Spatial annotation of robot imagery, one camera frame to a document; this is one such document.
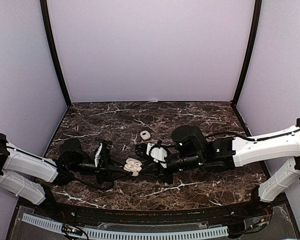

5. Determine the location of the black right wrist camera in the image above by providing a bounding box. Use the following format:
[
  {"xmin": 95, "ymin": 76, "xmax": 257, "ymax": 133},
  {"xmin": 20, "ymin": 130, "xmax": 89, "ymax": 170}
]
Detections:
[{"xmin": 135, "ymin": 143, "xmax": 148, "ymax": 158}]

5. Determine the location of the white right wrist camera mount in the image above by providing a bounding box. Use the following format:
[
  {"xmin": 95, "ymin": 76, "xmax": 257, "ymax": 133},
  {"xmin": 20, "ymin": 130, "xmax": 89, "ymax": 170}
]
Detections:
[{"xmin": 146, "ymin": 143, "xmax": 168, "ymax": 164}]

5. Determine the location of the black front table rail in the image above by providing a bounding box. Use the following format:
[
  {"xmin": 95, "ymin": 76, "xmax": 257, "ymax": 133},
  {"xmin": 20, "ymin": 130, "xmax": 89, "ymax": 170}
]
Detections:
[{"xmin": 14, "ymin": 191, "xmax": 288, "ymax": 227}]

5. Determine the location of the black frame post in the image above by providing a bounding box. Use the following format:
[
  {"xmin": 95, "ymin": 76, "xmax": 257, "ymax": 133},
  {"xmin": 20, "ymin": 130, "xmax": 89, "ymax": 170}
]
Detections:
[
  {"xmin": 39, "ymin": 0, "xmax": 72, "ymax": 108},
  {"xmin": 231, "ymin": 0, "xmax": 262, "ymax": 108}
]

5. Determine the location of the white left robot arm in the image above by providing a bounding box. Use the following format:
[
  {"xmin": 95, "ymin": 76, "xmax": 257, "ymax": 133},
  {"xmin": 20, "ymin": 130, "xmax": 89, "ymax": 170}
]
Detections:
[{"xmin": 0, "ymin": 133, "xmax": 126, "ymax": 218}]

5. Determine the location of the white slotted cable duct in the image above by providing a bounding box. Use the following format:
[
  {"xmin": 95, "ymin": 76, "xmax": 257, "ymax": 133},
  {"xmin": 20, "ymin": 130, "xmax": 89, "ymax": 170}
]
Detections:
[{"xmin": 21, "ymin": 213, "xmax": 229, "ymax": 240}]

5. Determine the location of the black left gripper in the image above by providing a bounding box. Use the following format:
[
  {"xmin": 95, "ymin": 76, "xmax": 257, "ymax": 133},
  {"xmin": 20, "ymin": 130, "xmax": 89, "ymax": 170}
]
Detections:
[{"xmin": 69, "ymin": 154, "xmax": 132, "ymax": 185}]

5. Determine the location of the white earbud charging case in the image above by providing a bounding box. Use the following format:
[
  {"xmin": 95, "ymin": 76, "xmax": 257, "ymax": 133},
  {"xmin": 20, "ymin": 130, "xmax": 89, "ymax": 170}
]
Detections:
[{"xmin": 123, "ymin": 158, "xmax": 142, "ymax": 177}]

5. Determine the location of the left black frame post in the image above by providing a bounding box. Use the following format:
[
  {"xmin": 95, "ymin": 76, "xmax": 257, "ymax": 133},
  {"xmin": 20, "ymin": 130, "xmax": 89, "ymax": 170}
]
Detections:
[{"xmin": 39, "ymin": 0, "xmax": 72, "ymax": 108}]

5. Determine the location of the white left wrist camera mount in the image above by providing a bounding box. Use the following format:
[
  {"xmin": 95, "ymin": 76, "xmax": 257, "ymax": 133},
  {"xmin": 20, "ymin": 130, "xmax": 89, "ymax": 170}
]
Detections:
[{"xmin": 94, "ymin": 143, "xmax": 103, "ymax": 168}]

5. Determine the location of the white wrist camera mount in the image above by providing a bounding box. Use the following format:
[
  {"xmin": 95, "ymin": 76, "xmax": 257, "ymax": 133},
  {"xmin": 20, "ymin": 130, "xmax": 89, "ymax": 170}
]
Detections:
[
  {"xmin": 146, "ymin": 143, "xmax": 168, "ymax": 164},
  {"xmin": 94, "ymin": 143, "xmax": 103, "ymax": 168}
]

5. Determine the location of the right black frame post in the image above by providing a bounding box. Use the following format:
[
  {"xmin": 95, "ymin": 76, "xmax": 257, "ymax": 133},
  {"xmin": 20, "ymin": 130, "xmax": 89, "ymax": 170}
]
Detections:
[{"xmin": 231, "ymin": 0, "xmax": 262, "ymax": 108}]

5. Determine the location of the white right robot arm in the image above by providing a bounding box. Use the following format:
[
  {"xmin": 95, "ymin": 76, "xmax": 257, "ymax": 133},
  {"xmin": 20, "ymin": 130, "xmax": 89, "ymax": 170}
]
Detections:
[{"xmin": 145, "ymin": 118, "xmax": 300, "ymax": 217}]

